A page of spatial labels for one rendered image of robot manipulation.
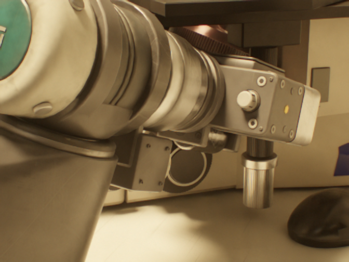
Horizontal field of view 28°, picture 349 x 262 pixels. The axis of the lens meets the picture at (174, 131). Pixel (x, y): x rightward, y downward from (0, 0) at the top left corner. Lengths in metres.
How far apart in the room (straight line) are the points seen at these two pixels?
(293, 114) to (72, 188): 0.19
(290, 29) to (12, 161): 0.30
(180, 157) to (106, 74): 0.25
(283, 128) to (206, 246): 0.14
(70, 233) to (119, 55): 0.10
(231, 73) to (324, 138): 0.23
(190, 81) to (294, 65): 0.28
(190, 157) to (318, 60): 0.17
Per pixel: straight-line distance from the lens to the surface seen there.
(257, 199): 0.63
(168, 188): 0.64
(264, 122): 0.49
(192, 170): 0.62
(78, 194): 0.40
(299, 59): 0.71
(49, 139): 0.39
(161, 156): 0.47
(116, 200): 0.65
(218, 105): 0.50
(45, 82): 0.36
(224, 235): 0.61
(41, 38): 0.36
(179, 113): 0.46
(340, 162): 0.71
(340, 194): 0.61
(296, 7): 0.53
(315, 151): 0.70
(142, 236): 0.61
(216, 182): 0.69
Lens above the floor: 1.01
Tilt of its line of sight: 17 degrees down
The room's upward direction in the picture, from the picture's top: straight up
